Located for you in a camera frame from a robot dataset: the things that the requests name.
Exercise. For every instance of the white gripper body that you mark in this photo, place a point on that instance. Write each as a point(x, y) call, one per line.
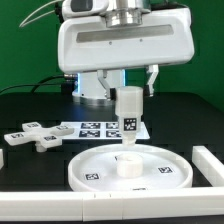
point(87, 44)

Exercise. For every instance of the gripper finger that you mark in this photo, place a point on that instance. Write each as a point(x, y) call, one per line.
point(102, 76)
point(152, 71)

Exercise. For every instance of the white round table top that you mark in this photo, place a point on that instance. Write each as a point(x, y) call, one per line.
point(116, 167)

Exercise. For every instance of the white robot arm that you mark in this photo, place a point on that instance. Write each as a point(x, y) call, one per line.
point(117, 13)

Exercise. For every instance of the white marker sheet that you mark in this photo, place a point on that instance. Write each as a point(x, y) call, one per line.
point(93, 130)

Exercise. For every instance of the white cross-shaped table base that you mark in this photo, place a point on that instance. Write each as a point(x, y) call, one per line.
point(44, 137)

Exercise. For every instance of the white right fence bar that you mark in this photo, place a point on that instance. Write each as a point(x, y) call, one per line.
point(211, 168)

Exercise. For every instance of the white fence bar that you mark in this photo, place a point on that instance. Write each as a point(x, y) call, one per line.
point(211, 168)
point(1, 159)
point(95, 206)

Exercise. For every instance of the white left fence bar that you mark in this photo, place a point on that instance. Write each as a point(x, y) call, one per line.
point(1, 159)

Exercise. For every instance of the white front fence bar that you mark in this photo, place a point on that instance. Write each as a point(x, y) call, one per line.
point(95, 206)

